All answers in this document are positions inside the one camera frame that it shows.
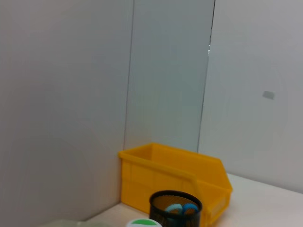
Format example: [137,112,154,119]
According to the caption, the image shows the blue scissors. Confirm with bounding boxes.
[164,202,199,216]

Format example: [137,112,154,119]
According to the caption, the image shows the yellow plastic bin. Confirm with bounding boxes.
[118,141,234,225]

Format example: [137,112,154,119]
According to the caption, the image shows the small grey wall sticker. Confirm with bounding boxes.
[262,90,276,100]

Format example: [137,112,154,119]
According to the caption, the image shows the clear bottle green label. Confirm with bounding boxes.
[126,218,163,227]

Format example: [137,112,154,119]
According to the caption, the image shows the black mesh pen holder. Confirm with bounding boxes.
[149,190,203,227]

